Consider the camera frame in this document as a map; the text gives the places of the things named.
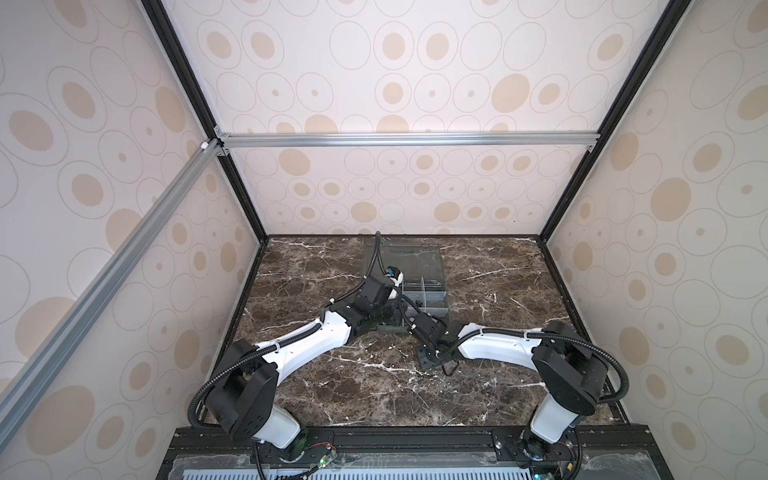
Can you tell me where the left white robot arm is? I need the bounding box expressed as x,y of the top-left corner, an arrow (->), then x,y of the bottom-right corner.
187,267 -> 403,452

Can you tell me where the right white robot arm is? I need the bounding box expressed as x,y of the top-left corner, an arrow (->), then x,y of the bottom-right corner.
407,313 -> 609,445

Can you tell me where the clear plastic organizer box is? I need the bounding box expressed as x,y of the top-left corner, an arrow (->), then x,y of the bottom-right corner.
360,238 -> 449,334

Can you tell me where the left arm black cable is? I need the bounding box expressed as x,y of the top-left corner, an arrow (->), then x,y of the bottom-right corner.
187,230 -> 383,430

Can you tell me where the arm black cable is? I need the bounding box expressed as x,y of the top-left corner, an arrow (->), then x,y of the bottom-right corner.
187,230 -> 383,430
395,293 -> 630,480

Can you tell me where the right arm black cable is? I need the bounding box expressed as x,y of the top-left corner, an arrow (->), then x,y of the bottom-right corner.
395,293 -> 630,480

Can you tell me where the black base frame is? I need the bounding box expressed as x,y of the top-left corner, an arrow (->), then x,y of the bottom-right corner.
157,424 -> 672,479

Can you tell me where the horizontal aluminium rail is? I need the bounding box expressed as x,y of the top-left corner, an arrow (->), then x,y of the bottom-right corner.
220,131 -> 600,149

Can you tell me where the left black corner post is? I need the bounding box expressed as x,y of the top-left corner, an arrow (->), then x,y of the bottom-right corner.
140,0 -> 269,243

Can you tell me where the black corner post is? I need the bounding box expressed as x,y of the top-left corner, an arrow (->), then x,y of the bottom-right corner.
140,0 -> 269,243
538,0 -> 695,247

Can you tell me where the diagonal aluminium rail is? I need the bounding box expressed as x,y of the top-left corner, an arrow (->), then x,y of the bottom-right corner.
1,138 -> 222,449

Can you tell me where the right black corner post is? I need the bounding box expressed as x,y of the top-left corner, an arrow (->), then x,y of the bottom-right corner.
538,0 -> 695,247

